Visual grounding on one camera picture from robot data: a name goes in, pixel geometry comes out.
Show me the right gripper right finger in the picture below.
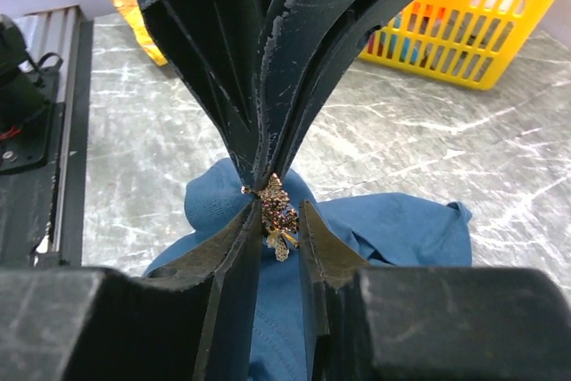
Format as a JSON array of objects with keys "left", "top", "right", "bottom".
[{"left": 297, "top": 200, "right": 571, "bottom": 381}]

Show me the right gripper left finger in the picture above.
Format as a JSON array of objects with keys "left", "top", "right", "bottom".
[{"left": 1, "top": 201, "right": 261, "bottom": 380}]

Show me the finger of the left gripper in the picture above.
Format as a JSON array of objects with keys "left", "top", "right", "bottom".
[
  {"left": 137, "top": 0, "right": 271, "bottom": 190},
  {"left": 252, "top": 0, "right": 413, "bottom": 187}
]

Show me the gold flower brooch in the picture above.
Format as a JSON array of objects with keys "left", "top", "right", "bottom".
[{"left": 241, "top": 173, "right": 299, "bottom": 262}]

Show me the yellow plastic shopping basket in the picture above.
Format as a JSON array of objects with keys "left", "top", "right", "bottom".
[{"left": 359, "top": 0, "right": 555, "bottom": 90}]

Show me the aluminium extrusion rail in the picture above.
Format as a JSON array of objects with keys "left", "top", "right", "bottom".
[{"left": 13, "top": 6, "right": 82, "bottom": 61}]

